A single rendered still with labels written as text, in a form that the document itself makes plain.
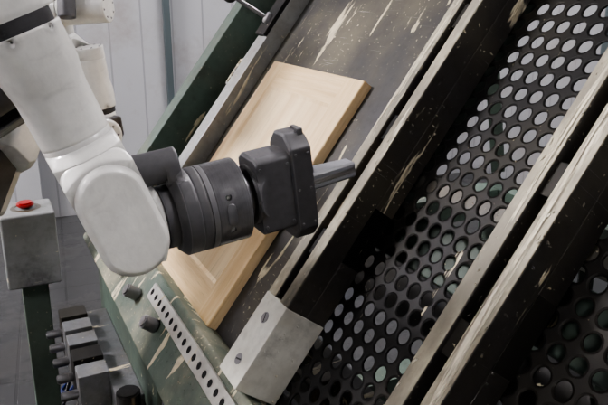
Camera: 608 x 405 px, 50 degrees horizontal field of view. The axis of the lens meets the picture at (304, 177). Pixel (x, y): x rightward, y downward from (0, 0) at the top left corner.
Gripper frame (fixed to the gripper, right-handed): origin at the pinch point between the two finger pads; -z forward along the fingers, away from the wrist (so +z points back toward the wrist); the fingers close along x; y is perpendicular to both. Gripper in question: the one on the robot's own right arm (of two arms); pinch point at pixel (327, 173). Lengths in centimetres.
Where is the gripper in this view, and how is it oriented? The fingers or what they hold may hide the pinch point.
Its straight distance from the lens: 74.0
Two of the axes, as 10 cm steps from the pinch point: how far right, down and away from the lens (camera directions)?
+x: -1.1, -9.4, -3.2
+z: -8.9, 2.4, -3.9
